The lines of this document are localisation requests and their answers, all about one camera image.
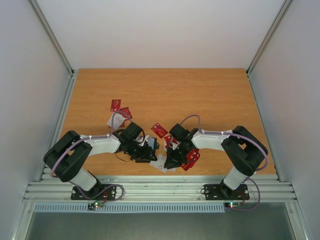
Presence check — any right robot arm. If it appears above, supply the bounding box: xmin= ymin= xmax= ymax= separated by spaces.
xmin=164 ymin=123 xmax=269 ymax=200

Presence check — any red VIP card centre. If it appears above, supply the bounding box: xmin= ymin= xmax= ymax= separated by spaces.
xmin=150 ymin=123 xmax=168 ymax=139

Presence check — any red VIP card column lower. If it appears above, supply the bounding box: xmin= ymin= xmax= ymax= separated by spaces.
xmin=181 ymin=160 xmax=197 ymax=171

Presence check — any left controller board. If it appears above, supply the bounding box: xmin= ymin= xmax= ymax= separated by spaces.
xmin=87 ymin=202 xmax=104 ymax=211

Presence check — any red card centre pile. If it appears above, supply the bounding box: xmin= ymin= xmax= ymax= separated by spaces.
xmin=164 ymin=135 xmax=178 ymax=149

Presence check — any red card far left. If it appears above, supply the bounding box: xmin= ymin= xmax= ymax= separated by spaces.
xmin=110 ymin=99 xmax=121 ymax=112

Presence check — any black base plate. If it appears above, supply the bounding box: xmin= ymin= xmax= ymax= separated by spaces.
xmin=201 ymin=184 xmax=250 ymax=201
xmin=70 ymin=184 xmax=117 ymax=201

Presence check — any right controller board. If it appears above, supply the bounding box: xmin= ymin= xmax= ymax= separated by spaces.
xmin=224 ymin=201 xmax=242 ymax=209

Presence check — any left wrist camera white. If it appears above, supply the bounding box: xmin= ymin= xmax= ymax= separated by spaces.
xmin=136 ymin=135 xmax=148 ymax=146

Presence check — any white card left cluster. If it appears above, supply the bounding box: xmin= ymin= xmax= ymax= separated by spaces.
xmin=107 ymin=111 xmax=126 ymax=130

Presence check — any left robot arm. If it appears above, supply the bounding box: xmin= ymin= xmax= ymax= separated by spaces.
xmin=43 ymin=122 xmax=157 ymax=199

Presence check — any red card column upper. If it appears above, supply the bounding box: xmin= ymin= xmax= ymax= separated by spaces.
xmin=186 ymin=149 xmax=200 ymax=163

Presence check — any controller board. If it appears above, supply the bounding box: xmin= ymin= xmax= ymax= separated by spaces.
xmin=224 ymin=201 xmax=242 ymax=209
xmin=87 ymin=202 xmax=104 ymax=211

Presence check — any black leather card holder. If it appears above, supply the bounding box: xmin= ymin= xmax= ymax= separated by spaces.
xmin=145 ymin=135 xmax=159 ymax=152

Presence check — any grey slotted cable duct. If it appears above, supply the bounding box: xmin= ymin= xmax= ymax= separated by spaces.
xmin=33 ymin=202 xmax=225 ymax=214

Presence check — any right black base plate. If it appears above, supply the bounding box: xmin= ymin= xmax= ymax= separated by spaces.
xmin=201 ymin=184 xmax=250 ymax=201

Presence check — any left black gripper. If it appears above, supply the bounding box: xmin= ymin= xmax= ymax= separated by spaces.
xmin=127 ymin=140 xmax=158 ymax=163

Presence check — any red card left cluster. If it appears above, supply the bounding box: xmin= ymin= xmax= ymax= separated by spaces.
xmin=120 ymin=107 xmax=132 ymax=121

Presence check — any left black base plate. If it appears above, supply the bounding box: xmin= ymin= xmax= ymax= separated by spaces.
xmin=70 ymin=184 xmax=117 ymax=201

